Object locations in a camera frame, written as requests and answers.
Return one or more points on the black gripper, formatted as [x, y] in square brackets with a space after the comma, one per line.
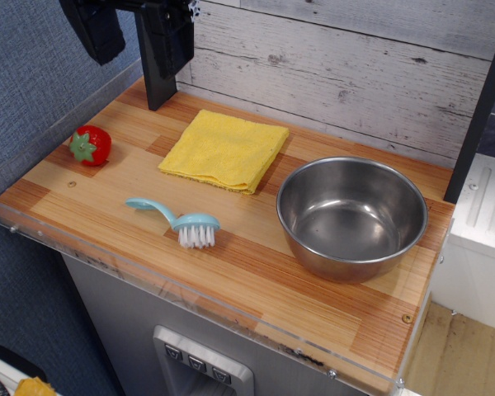
[165, 32]

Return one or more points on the stainless steel pot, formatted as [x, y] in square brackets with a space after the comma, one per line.
[350, 219]

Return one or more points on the yellow folded napkin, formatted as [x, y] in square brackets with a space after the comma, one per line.
[225, 151]

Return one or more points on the red toy strawberry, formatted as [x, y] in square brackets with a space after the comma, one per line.
[90, 145]

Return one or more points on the clear acrylic edge guard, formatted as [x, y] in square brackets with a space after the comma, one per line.
[358, 334]

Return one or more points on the light blue dish brush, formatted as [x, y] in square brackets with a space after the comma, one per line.
[194, 230]

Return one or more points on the grey toy fridge cabinet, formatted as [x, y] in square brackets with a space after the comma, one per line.
[125, 316]

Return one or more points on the silver dispenser button panel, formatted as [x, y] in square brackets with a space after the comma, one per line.
[191, 368]

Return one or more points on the yellow object at corner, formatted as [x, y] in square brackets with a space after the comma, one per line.
[34, 387]

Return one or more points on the white ribbed side counter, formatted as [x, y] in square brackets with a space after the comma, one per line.
[464, 278]

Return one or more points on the black vertical post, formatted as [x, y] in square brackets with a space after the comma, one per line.
[472, 138]

